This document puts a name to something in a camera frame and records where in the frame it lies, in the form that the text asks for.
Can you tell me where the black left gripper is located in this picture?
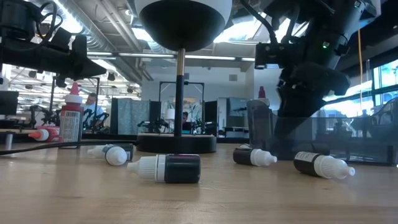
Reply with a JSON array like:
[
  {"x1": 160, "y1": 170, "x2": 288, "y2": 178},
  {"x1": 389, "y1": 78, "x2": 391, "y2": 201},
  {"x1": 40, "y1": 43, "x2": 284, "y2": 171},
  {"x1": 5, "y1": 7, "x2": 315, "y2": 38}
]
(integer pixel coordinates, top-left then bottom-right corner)
[{"x1": 0, "y1": 34, "x2": 107, "y2": 80}]

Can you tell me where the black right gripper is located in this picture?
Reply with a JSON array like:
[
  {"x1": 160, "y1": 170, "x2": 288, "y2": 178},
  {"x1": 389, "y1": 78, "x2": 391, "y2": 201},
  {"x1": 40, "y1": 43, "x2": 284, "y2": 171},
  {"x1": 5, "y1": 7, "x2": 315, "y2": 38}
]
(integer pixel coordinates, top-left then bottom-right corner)
[{"x1": 272, "y1": 61, "x2": 351, "y2": 160}]

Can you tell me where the small dark red coloring bottle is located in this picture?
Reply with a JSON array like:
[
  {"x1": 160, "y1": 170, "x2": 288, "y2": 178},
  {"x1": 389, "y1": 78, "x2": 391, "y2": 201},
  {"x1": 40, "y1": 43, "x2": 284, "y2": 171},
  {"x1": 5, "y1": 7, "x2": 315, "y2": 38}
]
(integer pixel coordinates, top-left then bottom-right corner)
[{"x1": 293, "y1": 151, "x2": 356, "y2": 180}]

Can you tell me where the small dark food coloring bottle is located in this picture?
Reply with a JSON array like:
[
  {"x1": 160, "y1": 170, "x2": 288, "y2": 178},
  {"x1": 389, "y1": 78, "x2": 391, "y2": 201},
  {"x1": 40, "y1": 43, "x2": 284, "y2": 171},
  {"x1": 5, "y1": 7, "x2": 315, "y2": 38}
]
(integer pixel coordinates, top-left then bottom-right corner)
[
  {"x1": 86, "y1": 143, "x2": 135, "y2": 162},
  {"x1": 232, "y1": 146, "x2": 278, "y2": 167},
  {"x1": 103, "y1": 145, "x2": 129, "y2": 167}
]

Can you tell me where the large red food coloring bottle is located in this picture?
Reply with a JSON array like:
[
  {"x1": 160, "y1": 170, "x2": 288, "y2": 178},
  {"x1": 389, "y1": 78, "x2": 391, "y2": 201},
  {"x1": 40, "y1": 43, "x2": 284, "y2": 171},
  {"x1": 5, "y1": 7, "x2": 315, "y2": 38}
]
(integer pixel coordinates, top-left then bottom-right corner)
[{"x1": 58, "y1": 82, "x2": 84, "y2": 149}]

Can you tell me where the large orange food coloring bottle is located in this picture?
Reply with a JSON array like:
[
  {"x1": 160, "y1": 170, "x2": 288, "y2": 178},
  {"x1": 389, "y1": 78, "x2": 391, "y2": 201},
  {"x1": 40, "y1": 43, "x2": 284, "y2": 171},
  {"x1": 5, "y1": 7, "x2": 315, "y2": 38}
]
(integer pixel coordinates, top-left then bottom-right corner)
[{"x1": 28, "y1": 126, "x2": 60, "y2": 143}]

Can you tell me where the small purple-label food coloring bottle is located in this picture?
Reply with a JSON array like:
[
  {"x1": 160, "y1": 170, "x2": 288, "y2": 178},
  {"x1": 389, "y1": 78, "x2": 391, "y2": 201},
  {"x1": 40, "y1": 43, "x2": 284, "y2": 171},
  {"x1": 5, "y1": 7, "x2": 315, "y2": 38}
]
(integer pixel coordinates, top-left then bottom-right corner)
[{"x1": 126, "y1": 153, "x2": 202, "y2": 184}]

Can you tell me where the person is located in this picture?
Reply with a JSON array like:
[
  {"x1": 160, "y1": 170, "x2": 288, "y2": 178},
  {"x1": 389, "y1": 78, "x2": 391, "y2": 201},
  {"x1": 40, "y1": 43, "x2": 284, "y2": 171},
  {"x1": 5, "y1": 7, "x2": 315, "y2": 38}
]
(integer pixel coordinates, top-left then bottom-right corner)
[
  {"x1": 181, "y1": 111, "x2": 193, "y2": 132},
  {"x1": 83, "y1": 92, "x2": 106, "y2": 127}
]

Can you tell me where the black rolling cart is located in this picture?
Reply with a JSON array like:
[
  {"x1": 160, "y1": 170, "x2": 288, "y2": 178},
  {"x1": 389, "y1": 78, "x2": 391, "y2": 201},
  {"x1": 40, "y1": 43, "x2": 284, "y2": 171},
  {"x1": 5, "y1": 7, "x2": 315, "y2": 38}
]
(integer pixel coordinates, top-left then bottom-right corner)
[{"x1": 222, "y1": 126, "x2": 249, "y2": 138}]

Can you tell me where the grey translucent plastic bin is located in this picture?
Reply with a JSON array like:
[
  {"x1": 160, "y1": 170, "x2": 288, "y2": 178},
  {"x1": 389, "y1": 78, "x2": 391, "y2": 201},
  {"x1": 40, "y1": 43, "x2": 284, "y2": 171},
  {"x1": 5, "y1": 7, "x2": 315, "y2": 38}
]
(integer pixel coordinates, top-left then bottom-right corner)
[{"x1": 247, "y1": 98, "x2": 398, "y2": 166}]

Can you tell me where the teal partition screen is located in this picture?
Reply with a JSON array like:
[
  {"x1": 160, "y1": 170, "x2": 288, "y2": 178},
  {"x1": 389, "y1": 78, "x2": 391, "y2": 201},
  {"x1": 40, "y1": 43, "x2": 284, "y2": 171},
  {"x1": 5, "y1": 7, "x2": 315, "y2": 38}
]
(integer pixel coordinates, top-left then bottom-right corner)
[{"x1": 110, "y1": 98, "x2": 150, "y2": 136}]

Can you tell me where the black monitor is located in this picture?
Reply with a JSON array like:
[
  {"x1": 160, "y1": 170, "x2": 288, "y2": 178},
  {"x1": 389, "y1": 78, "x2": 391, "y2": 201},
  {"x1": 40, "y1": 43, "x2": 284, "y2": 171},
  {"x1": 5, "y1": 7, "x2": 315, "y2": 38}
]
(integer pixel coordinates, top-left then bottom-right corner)
[{"x1": 0, "y1": 90, "x2": 19, "y2": 116}]

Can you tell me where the blue leaf artwork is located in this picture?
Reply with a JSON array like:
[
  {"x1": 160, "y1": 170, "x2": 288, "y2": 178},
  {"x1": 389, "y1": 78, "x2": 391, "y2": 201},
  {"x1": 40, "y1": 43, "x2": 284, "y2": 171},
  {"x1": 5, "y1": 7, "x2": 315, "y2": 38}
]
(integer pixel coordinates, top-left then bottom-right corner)
[{"x1": 183, "y1": 98, "x2": 205, "y2": 124}]

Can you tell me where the white globe table lamp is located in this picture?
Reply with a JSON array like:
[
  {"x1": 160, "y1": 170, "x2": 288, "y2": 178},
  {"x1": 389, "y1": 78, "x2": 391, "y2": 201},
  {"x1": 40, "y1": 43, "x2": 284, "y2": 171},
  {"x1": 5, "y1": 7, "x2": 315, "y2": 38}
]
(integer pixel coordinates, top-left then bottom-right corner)
[{"x1": 134, "y1": 0, "x2": 233, "y2": 155}]

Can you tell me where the ceiling light strip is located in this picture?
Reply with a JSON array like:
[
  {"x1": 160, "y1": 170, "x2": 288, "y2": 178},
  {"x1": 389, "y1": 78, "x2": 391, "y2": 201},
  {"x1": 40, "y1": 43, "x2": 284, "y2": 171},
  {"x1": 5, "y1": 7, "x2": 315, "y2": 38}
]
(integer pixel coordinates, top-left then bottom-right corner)
[{"x1": 185, "y1": 55, "x2": 256, "y2": 62}]

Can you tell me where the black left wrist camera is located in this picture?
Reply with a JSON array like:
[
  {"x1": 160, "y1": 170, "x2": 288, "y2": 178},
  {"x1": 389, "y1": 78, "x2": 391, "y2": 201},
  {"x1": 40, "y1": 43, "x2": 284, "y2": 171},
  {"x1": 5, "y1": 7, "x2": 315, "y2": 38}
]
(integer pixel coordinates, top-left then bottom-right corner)
[{"x1": 46, "y1": 27, "x2": 73, "y2": 52}]

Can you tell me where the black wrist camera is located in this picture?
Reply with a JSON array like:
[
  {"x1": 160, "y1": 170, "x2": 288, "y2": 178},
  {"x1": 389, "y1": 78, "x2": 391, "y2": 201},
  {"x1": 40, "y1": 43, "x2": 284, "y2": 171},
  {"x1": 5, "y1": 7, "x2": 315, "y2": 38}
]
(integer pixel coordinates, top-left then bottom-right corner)
[
  {"x1": 254, "y1": 42, "x2": 308, "y2": 70},
  {"x1": 46, "y1": 27, "x2": 73, "y2": 52}
]

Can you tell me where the black metal table frame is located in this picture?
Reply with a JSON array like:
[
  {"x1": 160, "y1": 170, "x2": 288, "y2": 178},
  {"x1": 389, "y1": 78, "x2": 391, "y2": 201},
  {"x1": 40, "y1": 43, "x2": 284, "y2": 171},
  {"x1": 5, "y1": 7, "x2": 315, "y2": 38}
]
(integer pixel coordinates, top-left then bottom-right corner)
[{"x1": 81, "y1": 133, "x2": 282, "y2": 146}]

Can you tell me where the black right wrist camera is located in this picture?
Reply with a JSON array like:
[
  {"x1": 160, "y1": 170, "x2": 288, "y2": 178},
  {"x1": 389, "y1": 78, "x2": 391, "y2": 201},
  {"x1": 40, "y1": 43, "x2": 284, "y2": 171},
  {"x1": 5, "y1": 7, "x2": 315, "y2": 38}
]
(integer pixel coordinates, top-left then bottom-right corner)
[{"x1": 254, "y1": 42, "x2": 308, "y2": 70}]

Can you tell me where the black lamp power cable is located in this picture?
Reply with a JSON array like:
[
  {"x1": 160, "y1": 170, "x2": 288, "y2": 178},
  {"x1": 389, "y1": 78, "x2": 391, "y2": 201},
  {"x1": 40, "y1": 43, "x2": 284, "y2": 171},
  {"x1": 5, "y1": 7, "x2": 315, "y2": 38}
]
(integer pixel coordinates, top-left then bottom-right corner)
[{"x1": 0, "y1": 139, "x2": 138, "y2": 156}]

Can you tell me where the yellow hanging cable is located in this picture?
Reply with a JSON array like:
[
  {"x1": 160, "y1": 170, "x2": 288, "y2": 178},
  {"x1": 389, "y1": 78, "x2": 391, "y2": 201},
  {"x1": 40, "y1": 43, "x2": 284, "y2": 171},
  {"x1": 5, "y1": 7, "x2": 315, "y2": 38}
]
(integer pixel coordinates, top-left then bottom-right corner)
[{"x1": 357, "y1": 28, "x2": 364, "y2": 105}]

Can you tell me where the silver metal post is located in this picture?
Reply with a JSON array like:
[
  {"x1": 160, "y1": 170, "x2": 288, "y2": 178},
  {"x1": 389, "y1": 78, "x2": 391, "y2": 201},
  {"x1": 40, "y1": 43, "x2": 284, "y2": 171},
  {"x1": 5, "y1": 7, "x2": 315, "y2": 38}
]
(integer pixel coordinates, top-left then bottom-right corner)
[{"x1": 4, "y1": 133, "x2": 14, "y2": 152}]

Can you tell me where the black background rig frame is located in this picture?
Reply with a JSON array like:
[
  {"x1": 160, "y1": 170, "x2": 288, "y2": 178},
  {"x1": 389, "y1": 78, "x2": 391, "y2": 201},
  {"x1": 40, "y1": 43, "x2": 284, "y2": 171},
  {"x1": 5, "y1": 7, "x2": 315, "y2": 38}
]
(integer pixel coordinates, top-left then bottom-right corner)
[{"x1": 159, "y1": 81, "x2": 206, "y2": 105}]

